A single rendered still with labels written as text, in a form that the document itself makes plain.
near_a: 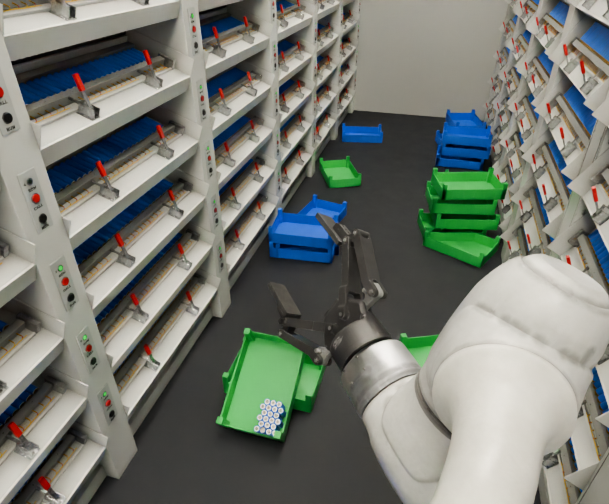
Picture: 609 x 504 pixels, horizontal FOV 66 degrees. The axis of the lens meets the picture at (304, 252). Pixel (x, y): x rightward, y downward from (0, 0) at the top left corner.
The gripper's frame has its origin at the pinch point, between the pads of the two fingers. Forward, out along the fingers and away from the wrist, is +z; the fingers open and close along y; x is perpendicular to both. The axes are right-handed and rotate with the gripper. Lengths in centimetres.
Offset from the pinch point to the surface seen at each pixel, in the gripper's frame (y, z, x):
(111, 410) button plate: 76, 30, 5
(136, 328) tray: 63, 47, 9
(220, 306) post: 75, 77, 54
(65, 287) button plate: 42, 35, -17
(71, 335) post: 53, 32, -13
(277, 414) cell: 65, 19, 48
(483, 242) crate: 7, 74, 168
